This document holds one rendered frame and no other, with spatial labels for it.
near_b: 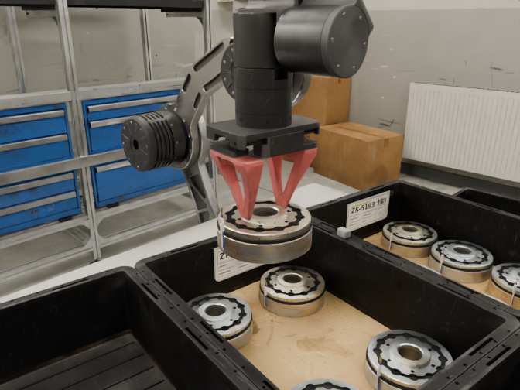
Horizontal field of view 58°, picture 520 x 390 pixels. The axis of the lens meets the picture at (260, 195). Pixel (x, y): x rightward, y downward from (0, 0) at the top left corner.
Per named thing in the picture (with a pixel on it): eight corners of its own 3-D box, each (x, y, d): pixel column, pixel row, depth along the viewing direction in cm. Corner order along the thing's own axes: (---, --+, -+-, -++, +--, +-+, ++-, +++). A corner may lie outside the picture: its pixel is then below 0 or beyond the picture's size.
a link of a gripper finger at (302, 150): (316, 212, 51) (319, 128, 47) (265, 230, 47) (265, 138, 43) (277, 194, 56) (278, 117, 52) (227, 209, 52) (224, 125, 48)
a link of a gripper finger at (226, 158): (302, 217, 49) (304, 131, 46) (247, 235, 45) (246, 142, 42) (262, 199, 55) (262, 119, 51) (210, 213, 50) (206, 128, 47)
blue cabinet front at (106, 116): (95, 207, 245) (80, 100, 225) (203, 176, 292) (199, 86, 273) (97, 209, 243) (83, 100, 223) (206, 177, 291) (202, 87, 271)
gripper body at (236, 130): (321, 138, 48) (325, 65, 45) (241, 156, 42) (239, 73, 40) (281, 128, 53) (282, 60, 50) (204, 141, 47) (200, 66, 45)
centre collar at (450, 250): (440, 251, 83) (441, 248, 83) (458, 244, 85) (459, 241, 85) (465, 262, 79) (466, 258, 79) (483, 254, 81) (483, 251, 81)
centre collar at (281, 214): (233, 214, 51) (233, 209, 51) (268, 204, 54) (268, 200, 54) (259, 229, 47) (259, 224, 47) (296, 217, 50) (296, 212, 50)
